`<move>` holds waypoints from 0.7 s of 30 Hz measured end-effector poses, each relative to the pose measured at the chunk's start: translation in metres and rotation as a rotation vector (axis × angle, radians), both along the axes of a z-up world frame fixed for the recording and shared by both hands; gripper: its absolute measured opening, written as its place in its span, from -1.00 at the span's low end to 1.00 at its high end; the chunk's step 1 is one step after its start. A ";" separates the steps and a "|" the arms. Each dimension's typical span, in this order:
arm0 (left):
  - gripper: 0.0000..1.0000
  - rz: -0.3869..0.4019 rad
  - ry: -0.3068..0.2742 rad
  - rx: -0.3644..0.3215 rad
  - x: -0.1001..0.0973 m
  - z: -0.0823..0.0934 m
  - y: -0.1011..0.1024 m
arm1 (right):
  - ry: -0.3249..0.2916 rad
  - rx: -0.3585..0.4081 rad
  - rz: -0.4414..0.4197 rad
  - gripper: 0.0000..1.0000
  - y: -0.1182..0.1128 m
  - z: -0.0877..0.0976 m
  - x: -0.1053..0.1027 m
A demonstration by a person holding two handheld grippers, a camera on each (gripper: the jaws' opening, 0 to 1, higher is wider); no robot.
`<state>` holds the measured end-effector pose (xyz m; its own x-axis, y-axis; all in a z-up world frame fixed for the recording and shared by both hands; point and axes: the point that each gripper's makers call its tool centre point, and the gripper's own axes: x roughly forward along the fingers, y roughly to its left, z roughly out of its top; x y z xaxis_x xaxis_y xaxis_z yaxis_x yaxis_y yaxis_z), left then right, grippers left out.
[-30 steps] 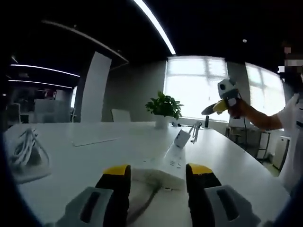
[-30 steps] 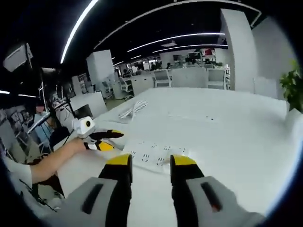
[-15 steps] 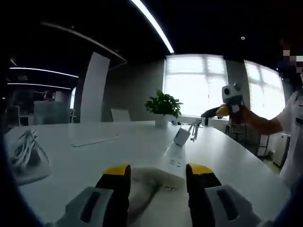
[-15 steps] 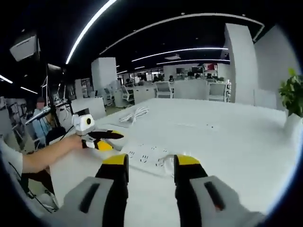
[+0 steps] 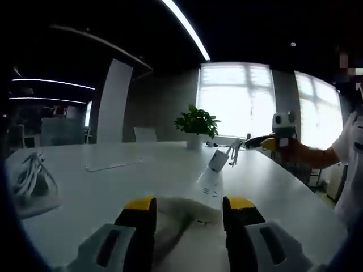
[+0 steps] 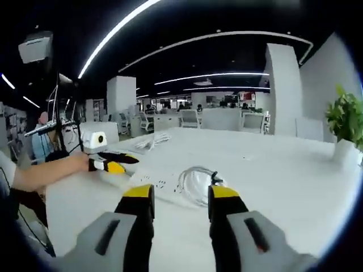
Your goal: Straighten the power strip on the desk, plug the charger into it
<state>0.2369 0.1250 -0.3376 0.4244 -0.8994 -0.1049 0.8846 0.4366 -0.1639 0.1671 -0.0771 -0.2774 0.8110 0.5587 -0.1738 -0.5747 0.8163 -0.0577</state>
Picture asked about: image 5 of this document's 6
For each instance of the white charger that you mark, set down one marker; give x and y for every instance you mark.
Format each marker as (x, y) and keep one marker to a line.
(217, 160)

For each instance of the person's right hand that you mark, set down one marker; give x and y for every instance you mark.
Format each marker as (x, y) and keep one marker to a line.
(293, 150)

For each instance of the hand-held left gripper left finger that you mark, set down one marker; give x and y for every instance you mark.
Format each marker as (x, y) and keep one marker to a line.
(124, 246)

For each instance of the white office chair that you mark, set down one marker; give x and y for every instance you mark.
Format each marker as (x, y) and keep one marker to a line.
(145, 134)

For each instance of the bright window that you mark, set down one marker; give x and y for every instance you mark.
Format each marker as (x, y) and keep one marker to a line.
(317, 107)
(235, 99)

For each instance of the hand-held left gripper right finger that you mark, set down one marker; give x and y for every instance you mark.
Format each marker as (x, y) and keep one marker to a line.
(249, 246)

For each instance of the potted green plant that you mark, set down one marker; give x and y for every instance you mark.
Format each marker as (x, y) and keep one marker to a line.
(194, 141)

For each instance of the white power strip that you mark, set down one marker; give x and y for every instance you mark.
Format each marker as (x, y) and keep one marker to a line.
(210, 184)

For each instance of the person's white shirt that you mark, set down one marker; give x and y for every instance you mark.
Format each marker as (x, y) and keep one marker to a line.
(351, 170)

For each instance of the white desk partition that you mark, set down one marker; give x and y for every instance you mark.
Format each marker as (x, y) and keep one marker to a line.
(63, 131)

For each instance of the white desk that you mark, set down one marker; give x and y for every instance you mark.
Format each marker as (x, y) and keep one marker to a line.
(113, 187)

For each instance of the white ceiling light strip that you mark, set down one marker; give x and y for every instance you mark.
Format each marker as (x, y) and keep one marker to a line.
(190, 31)
(56, 82)
(48, 99)

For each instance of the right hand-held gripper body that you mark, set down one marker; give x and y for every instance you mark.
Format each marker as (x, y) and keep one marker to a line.
(283, 124)

